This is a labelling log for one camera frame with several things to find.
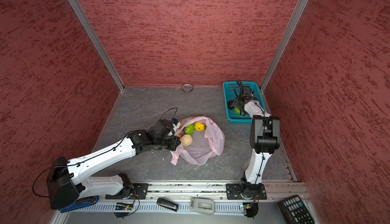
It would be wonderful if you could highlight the dark avocado fruit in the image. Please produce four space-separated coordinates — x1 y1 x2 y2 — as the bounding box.
227 100 235 110

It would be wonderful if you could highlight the green fruit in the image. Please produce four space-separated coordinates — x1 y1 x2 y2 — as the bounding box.
183 124 195 135
234 108 241 115

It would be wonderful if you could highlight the beige brown fruit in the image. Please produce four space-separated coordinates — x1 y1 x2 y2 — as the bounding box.
180 134 193 146

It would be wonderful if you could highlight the yellow fruit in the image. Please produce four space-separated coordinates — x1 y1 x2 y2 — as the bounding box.
194 122 206 132

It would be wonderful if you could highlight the pink plastic bag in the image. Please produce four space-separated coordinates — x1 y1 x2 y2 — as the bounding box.
171 116 225 166

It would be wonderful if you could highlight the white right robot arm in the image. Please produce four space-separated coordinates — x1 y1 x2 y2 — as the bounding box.
228 80 280 200

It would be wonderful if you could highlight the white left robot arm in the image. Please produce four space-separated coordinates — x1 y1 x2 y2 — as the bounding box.
46 118 181 210

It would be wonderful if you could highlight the teal plastic basket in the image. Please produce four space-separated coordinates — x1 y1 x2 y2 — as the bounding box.
222 81 269 125

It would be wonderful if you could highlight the black remote stick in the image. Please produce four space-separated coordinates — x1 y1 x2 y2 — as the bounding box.
156 198 179 212

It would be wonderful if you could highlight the left circuit board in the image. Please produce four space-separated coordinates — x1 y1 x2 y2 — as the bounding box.
115 202 134 211

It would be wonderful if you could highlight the circuit board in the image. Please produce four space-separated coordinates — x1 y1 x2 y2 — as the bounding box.
115 202 134 211
242 203 259 219

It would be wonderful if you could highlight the right circuit board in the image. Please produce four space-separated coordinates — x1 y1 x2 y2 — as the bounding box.
242 203 259 219

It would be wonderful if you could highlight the blue utility tool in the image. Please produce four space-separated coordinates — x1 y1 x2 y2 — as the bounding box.
60 196 100 213

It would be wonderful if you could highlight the black calculator keypad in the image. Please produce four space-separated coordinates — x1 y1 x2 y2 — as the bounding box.
277 195 315 224

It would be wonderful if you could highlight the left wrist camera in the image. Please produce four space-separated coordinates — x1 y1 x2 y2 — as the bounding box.
150 118 180 138

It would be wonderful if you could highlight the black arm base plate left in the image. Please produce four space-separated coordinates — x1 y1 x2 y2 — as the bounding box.
105 183 149 200

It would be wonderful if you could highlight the grey plastic handle device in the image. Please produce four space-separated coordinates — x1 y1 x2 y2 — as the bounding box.
190 198 215 215

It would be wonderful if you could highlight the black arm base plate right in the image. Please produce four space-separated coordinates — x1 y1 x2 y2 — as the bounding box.
225 183 267 200

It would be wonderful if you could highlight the aluminium front rail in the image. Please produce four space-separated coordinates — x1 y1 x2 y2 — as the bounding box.
60 180 308 202

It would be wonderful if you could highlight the aluminium corner post right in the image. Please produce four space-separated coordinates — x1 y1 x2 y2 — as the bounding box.
260 0 319 92

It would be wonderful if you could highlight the aluminium corner post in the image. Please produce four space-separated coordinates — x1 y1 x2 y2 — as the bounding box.
67 0 126 93
260 0 319 92

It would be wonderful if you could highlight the aluminium corner post left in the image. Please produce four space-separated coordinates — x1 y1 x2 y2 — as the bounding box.
67 0 126 93

